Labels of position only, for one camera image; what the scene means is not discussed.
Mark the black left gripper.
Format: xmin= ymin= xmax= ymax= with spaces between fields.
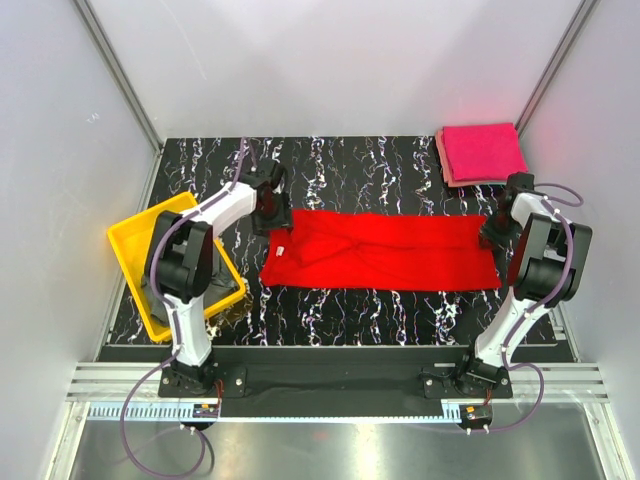
xmin=252 ymin=191 xmax=292 ymax=238

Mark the red t-shirt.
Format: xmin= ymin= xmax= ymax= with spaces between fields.
xmin=260 ymin=209 xmax=501 ymax=292

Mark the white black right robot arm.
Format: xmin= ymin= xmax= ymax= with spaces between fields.
xmin=453 ymin=172 xmax=593 ymax=397

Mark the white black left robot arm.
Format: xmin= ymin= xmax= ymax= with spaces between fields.
xmin=144 ymin=160 xmax=293 ymax=396

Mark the grey t-shirt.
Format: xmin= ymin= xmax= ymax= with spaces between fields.
xmin=140 ymin=257 xmax=238 ymax=327

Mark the folded salmon pink t-shirt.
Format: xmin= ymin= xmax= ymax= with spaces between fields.
xmin=435 ymin=130 xmax=507 ymax=188

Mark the yellow plastic bin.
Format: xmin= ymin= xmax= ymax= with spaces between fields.
xmin=107 ymin=192 xmax=247 ymax=343

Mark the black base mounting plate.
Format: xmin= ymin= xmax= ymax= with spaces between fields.
xmin=159 ymin=346 xmax=484 ymax=419

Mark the white slotted cable duct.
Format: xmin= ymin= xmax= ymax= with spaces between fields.
xmin=87 ymin=401 xmax=462 ymax=424

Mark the left aluminium corner post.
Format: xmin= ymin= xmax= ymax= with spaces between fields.
xmin=72 ymin=0 xmax=165 ymax=151

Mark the aluminium corner post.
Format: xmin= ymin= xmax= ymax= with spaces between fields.
xmin=72 ymin=0 xmax=165 ymax=151
xmin=515 ymin=0 xmax=600 ymax=137

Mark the right aluminium corner post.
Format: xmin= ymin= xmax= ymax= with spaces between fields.
xmin=515 ymin=0 xmax=600 ymax=137

